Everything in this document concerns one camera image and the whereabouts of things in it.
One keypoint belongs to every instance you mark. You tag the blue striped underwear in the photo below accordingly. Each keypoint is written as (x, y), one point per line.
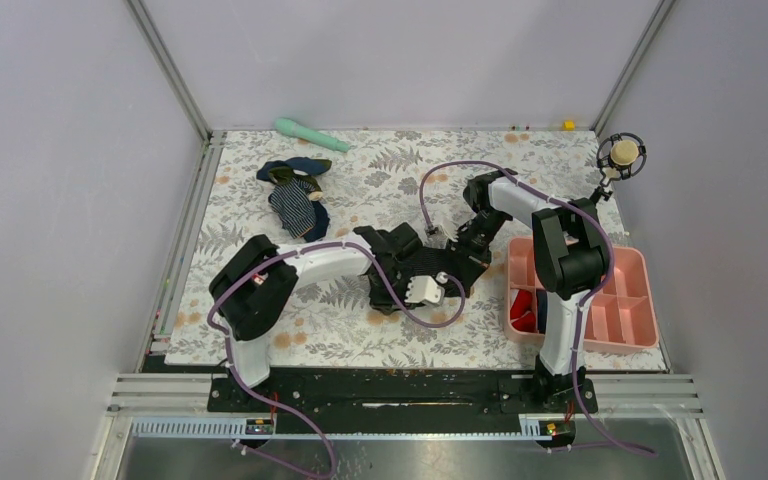
(296, 197)

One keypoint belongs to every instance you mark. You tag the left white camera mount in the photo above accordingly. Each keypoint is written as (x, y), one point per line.
(424, 290)

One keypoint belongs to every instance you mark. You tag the floral patterned table mat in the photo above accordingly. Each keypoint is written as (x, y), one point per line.
(387, 178)

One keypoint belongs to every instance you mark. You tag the black microphone with stand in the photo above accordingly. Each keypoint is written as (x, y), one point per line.
(619, 157)

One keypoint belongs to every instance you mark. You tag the mint green handheld tool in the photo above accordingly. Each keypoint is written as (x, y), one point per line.
(293, 129)

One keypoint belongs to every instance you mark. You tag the red rolled underwear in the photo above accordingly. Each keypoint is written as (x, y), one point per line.
(523, 317)

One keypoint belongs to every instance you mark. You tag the pink compartment organizer tray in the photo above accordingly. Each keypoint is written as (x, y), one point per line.
(621, 318)

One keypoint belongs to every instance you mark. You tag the grey slotted cable duct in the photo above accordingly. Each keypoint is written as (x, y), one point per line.
(481, 427)

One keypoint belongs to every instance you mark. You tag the black striped underwear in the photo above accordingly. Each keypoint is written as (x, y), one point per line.
(432, 261)

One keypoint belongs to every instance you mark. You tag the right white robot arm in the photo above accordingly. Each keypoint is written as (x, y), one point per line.
(571, 254)

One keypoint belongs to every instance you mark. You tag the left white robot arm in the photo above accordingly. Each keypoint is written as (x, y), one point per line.
(252, 290)

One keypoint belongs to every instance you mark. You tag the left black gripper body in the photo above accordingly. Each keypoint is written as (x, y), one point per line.
(381, 296)

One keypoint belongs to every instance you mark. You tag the navy rolled underwear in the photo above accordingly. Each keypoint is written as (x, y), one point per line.
(541, 310)

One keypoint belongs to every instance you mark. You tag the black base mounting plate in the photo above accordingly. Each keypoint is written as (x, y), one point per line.
(354, 395)

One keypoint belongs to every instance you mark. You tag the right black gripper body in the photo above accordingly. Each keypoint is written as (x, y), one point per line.
(474, 245)

